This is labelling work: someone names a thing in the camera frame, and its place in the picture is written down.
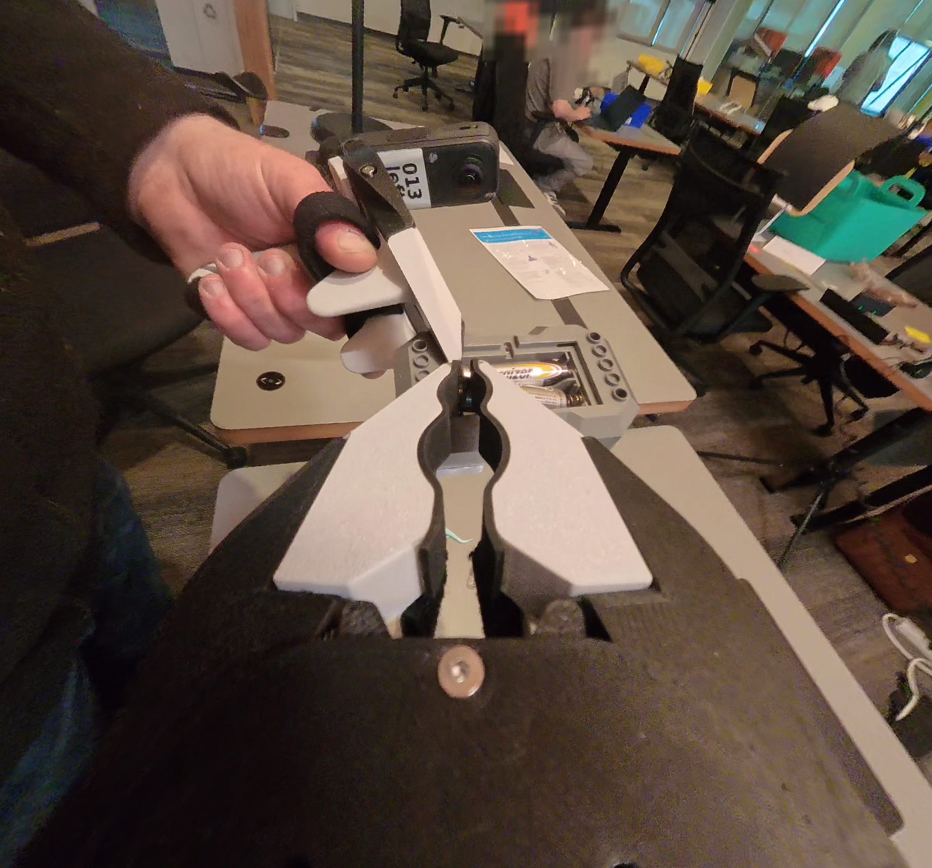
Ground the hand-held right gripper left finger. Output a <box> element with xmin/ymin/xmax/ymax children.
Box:
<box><xmin>274</xmin><ymin>366</ymin><xmax>445</xmax><ymax>610</ymax></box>

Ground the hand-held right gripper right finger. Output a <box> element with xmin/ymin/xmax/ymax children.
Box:
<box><xmin>490</xmin><ymin>366</ymin><xmax>653</xmax><ymax>607</ymax></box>

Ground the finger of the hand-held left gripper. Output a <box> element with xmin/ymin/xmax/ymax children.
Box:
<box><xmin>340</xmin><ymin>318</ymin><xmax>416</xmax><ymax>377</ymax></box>
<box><xmin>382</xmin><ymin>221</ymin><xmax>464</xmax><ymax>367</ymax></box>

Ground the black gold battery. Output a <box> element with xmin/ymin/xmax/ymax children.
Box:
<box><xmin>449</xmin><ymin>362</ymin><xmax>484</xmax><ymax>425</ymax></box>

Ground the silver battery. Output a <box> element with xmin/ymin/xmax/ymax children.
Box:
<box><xmin>493</xmin><ymin>356</ymin><xmax>581</xmax><ymax>392</ymax></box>

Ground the grey toy battery box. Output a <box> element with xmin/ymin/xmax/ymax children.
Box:
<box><xmin>405</xmin><ymin>327</ymin><xmax>642</xmax><ymax>444</ymax></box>

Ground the person's left forearm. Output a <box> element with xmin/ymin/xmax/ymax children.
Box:
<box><xmin>0</xmin><ymin>0</ymin><xmax>241</xmax><ymax>265</ymax></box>

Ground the person's left hand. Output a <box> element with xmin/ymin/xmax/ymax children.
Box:
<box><xmin>129</xmin><ymin>112</ymin><xmax>383</xmax><ymax>352</ymax></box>

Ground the printed paper sheet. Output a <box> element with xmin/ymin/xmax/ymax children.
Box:
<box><xmin>469</xmin><ymin>225</ymin><xmax>610</xmax><ymax>301</ymax></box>

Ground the black floor lamp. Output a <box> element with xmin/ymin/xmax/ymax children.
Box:
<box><xmin>312</xmin><ymin>0</ymin><xmax>397</xmax><ymax>141</ymax></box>

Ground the black office chair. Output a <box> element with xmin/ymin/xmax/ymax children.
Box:
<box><xmin>622</xmin><ymin>123</ymin><xmax>787</xmax><ymax>345</ymax></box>
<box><xmin>394</xmin><ymin>0</ymin><xmax>460</xmax><ymax>112</ymax></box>

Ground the person's dark clothing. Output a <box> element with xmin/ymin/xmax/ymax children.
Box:
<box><xmin>0</xmin><ymin>155</ymin><xmax>176</xmax><ymax>868</ymax></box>

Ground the brown bag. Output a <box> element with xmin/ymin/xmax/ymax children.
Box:
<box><xmin>835</xmin><ymin>502</ymin><xmax>932</xmax><ymax>614</ymax></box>

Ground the green storage bin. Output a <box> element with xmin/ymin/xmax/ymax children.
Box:
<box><xmin>812</xmin><ymin>170</ymin><xmax>932</xmax><ymax>265</ymax></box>

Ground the white cable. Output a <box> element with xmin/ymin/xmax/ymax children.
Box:
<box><xmin>880</xmin><ymin>611</ymin><xmax>932</xmax><ymax>723</ymax></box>

